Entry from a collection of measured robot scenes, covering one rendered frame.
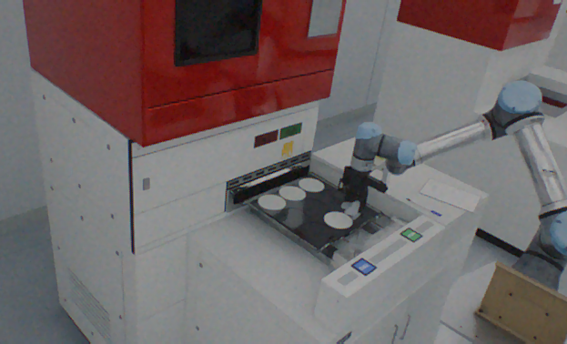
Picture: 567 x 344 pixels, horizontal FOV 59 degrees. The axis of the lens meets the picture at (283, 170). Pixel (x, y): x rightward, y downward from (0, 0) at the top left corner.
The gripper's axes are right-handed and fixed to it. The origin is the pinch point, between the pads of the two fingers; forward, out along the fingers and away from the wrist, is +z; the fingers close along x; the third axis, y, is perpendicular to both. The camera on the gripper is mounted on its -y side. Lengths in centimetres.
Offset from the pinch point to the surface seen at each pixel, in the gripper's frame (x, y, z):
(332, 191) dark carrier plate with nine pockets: -18.8, 1.7, 1.4
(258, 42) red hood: -13, 38, -56
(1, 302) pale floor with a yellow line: -70, 139, 91
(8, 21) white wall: -136, 133, -27
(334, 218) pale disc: -0.8, 7.4, 1.2
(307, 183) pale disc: -25.3, 10.1, 1.3
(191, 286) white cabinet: -4, 56, 31
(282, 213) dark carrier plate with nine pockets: -5.7, 25.2, 1.4
